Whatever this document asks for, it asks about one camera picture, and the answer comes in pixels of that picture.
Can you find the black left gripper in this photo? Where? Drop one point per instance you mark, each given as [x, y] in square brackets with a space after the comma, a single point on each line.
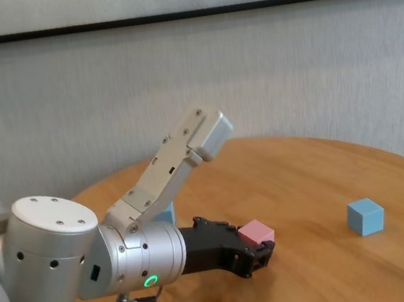
[211, 248]

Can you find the pink building block cube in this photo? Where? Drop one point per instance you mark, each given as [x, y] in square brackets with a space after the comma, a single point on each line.
[255, 232]

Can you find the blue building block cube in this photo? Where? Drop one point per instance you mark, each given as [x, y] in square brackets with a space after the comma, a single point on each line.
[167, 215]
[365, 219]

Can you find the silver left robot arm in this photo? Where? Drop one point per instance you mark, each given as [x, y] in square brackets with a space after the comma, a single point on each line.
[51, 252]

